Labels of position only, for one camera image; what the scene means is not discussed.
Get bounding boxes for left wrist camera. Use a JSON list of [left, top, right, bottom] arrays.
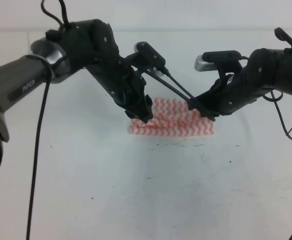
[[134, 41, 166, 77]]

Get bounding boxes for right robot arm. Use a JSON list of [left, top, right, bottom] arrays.
[[188, 48, 292, 121]]

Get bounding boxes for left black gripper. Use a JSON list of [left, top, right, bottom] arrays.
[[85, 57, 153, 123]]

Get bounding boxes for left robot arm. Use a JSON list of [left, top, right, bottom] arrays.
[[0, 19, 153, 165]]

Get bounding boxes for pink white striped towel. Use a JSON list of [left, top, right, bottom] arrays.
[[130, 97, 214, 137]]

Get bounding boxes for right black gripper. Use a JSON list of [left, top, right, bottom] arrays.
[[194, 74, 259, 122]]

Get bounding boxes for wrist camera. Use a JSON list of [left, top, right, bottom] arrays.
[[194, 50, 242, 72], [134, 41, 166, 77]]

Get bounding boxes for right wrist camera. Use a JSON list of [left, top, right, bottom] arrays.
[[194, 50, 242, 72]]

